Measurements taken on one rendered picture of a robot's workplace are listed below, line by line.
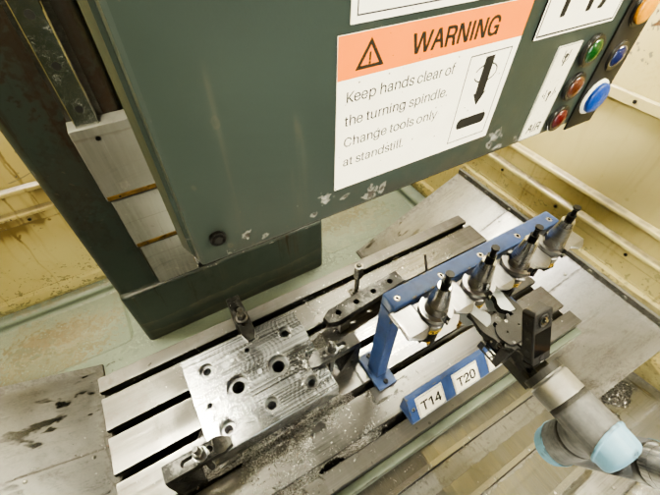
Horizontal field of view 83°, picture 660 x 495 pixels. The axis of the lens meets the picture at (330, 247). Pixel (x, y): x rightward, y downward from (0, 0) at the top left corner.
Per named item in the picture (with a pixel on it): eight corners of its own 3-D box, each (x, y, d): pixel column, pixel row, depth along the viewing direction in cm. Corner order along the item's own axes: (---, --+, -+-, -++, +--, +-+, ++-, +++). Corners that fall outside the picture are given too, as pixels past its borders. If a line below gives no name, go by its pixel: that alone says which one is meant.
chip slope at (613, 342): (626, 371, 124) (682, 333, 104) (472, 497, 100) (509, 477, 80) (445, 212, 175) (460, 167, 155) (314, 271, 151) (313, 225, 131)
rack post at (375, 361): (397, 381, 92) (419, 319, 70) (379, 392, 90) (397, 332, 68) (373, 349, 98) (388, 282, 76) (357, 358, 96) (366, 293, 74)
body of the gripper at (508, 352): (472, 344, 75) (519, 397, 69) (488, 323, 69) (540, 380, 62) (499, 326, 78) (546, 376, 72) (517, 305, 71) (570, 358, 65)
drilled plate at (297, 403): (338, 395, 86) (339, 386, 82) (217, 466, 76) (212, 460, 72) (294, 319, 99) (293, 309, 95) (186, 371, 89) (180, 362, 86)
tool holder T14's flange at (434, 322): (436, 296, 73) (439, 289, 71) (457, 320, 70) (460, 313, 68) (410, 308, 71) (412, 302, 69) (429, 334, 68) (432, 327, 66)
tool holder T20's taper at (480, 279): (480, 271, 75) (490, 248, 70) (495, 287, 72) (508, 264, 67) (462, 278, 73) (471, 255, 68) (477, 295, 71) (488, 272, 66)
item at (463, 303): (478, 307, 71) (480, 305, 70) (458, 319, 69) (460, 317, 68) (454, 282, 75) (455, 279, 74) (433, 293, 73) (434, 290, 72)
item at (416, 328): (434, 333, 67) (435, 331, 66) (412, 347, 65) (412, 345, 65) (411, 304, 71) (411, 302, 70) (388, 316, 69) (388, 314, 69)
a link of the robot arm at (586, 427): (593, 479, 61) (626, 472, 54) (539, 417, 66) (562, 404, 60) (623, 452, 63) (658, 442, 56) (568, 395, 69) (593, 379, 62)
